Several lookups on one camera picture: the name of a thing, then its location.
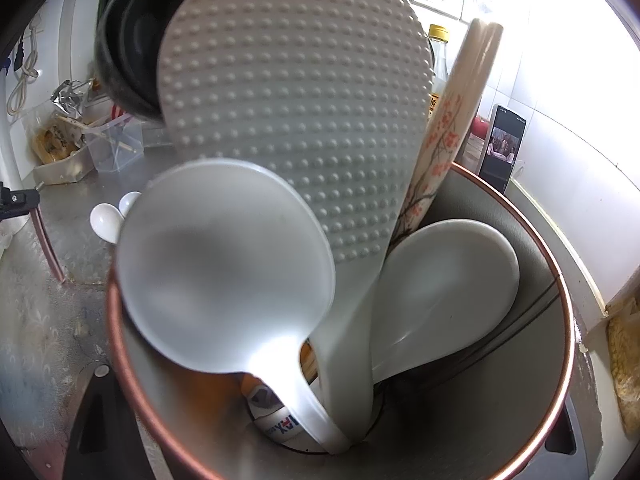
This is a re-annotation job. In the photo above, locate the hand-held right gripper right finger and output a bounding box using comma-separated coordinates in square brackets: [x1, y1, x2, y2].
[540, 394, 589, 480]

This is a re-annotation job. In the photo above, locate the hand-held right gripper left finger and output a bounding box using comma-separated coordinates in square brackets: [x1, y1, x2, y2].
[62, 361, 166, 480]

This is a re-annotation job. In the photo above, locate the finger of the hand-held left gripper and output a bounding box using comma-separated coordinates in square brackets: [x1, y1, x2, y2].
[0, 182, 42, 222]

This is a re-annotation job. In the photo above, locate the red cylindrical utensil holder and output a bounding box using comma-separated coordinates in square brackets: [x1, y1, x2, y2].
[105, 160, 576, 480]

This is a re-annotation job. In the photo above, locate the black measuring spoon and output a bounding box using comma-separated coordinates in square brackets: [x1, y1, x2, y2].
[112, 0, 187, 126]
[94, 0, 151, 116]

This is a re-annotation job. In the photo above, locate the orange handled peeler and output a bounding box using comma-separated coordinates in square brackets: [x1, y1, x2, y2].
[240, 367, 283, 413]

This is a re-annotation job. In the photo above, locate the white spoon with blue print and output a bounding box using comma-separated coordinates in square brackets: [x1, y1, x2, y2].
[252, 219, 521, 458]

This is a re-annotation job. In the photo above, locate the translucent white plastic spoon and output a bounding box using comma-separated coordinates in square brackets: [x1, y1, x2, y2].
[116, 158, 354, 456]

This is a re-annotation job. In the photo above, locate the white dotted rice paddle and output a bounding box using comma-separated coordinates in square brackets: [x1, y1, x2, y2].
[156, 0, 434, 456]

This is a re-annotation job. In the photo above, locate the white plastic tray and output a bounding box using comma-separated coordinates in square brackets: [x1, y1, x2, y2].
[32, 152, 98, 187]

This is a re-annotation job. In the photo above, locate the yellow snack packet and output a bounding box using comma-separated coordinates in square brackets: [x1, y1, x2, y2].
[32, 125, 76, 163]

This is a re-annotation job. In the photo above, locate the clear plastic container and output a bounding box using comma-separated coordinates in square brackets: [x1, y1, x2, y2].
[82, 115, 146, 173]

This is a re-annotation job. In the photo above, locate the silver foil packet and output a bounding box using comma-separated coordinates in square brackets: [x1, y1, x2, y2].
[52, 79, 96, 116]

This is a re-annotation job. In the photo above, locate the smartphone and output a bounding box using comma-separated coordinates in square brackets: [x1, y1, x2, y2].
[479, 104, 528, 196]

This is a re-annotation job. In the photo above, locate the vinegar bottle with yellow cap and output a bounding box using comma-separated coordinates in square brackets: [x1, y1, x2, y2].
[427, 24, 452, 117]

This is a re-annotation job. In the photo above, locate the white cable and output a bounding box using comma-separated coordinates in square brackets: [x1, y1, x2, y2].
[7, 20, 42, 116]

